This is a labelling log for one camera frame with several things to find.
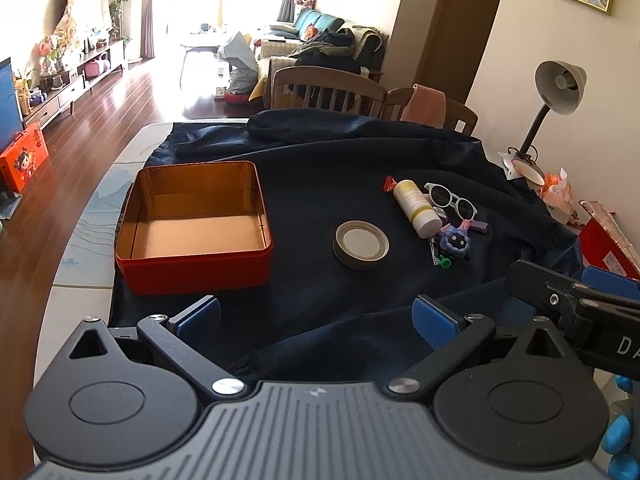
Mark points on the grey desk lamp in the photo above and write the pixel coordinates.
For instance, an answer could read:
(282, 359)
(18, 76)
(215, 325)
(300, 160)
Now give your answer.
(561, 87)

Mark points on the dark navy table cloth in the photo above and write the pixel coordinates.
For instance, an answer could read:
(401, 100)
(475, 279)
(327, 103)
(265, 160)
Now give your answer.
(316, 231)

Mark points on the wooden chair with towel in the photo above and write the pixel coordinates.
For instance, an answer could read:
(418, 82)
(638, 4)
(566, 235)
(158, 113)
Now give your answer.
(459, 117)

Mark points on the orange gift box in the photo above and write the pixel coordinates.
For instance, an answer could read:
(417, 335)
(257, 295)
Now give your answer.
(21, 159)

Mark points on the cream pill bottle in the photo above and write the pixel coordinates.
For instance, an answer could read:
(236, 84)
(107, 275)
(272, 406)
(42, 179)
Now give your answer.
(419, 211)

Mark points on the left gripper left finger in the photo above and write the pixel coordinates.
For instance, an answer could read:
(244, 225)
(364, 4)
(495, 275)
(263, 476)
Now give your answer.
(174, 341)

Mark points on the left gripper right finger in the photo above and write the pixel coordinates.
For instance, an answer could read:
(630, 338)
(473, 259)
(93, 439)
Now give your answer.
(456, 340)

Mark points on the purple small box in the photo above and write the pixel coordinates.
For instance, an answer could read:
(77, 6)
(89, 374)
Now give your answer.
(479, 226)

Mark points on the red candy wrapper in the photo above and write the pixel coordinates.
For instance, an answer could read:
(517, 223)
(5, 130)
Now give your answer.
(389, 184)

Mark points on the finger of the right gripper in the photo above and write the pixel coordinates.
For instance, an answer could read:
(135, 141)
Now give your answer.
(540, 287)
(611, 283)

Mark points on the white round sunglasses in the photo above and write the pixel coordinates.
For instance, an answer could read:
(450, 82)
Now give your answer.
(442, 197)

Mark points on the red paper bag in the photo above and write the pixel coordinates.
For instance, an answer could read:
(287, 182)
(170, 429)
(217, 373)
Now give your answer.
(604, 244)

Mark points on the dark jacket pile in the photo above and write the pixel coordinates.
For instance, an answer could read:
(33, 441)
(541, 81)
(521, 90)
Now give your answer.
(364, 45)

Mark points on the wooden dining chair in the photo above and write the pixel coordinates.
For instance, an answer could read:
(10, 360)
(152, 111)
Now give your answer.
(326, 89)

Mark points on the blue screen television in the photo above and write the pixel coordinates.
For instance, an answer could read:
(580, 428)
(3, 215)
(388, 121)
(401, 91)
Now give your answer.
(10, 114)

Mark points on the red metal tin box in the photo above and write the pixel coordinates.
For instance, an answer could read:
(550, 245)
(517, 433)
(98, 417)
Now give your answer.
(194, 229)

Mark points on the orange patterned packet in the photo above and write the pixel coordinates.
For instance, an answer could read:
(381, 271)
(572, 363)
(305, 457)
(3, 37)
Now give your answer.
(557, 195)

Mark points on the teal sofa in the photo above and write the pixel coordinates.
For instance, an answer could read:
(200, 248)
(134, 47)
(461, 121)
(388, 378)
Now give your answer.
(307, 19)

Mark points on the pink towel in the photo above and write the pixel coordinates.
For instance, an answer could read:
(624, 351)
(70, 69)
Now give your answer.
(426, 106)

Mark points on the wooden TV cabinet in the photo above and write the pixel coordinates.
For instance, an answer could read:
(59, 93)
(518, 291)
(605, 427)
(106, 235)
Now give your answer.
(61, 91)

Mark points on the blue gloved right hand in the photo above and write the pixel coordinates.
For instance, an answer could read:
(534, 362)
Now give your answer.
(621, 440)

